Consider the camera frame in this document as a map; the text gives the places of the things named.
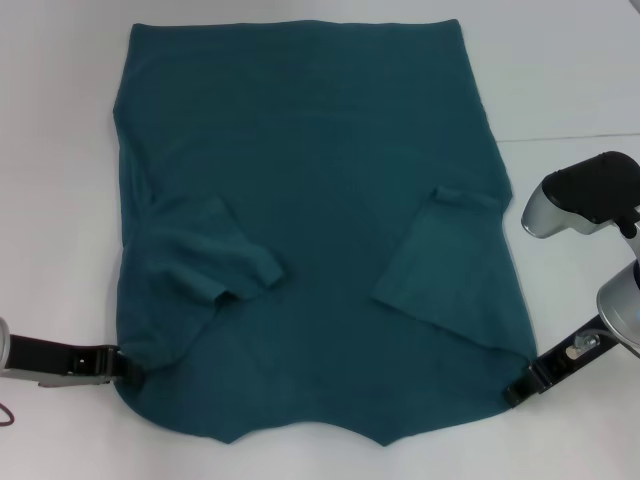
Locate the right arm plug cable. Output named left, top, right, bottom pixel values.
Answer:
left=563, top=327, right=614, bottom=360

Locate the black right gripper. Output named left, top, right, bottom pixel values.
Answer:
left=503, top=312, right=620, bottom=408

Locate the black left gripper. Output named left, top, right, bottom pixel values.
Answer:
left=7, top=333, right=147, bottom=389

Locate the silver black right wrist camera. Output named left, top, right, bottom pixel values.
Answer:
left=520, top=151, right=640, bottom=241

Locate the blue shirt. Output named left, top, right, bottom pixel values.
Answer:
left=110, top=19, right=540, bottom=434

